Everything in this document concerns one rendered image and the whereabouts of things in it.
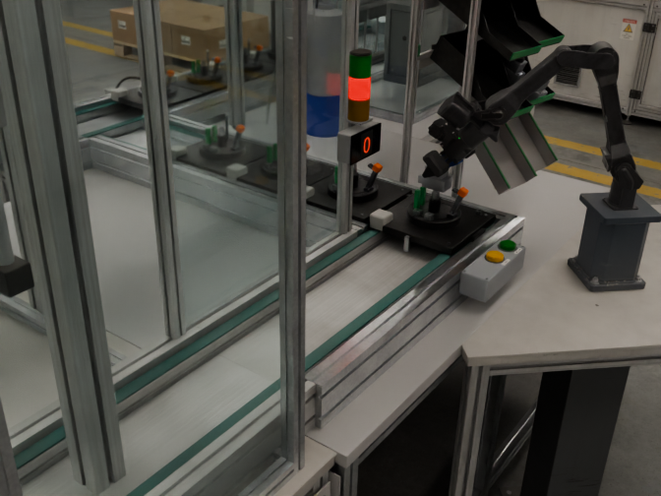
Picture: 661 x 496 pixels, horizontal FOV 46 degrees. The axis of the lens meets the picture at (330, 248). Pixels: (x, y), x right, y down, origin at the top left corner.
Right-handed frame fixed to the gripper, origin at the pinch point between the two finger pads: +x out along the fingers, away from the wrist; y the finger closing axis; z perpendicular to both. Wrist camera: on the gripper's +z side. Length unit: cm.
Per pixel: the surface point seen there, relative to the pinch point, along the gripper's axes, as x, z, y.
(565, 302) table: -5.6, -45.1, 1.3
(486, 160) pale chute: 0.5, -6.0, -21.0
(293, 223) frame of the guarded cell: -31, 0, 85
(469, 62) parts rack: -14.5, 16.2, -19.2
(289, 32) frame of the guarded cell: -51, 18, 85
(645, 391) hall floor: 54, -109, -97
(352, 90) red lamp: -9.0, 23.6, 21.1
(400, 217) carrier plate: 14.8, -4.6, 5.4
